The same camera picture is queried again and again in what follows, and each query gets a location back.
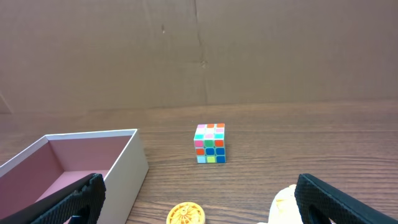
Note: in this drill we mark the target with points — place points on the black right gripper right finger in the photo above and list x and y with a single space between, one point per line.
320 203

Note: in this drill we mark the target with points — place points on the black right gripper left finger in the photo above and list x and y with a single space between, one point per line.
79 202

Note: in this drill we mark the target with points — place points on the white duck toy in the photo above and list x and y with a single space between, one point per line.
284 208

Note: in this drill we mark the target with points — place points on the white cardboard box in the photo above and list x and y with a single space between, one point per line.
58 160

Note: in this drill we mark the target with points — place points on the multicolour puzzle cube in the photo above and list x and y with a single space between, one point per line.
209 142

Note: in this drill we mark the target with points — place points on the yellow round disc toy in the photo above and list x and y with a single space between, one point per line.
186 213

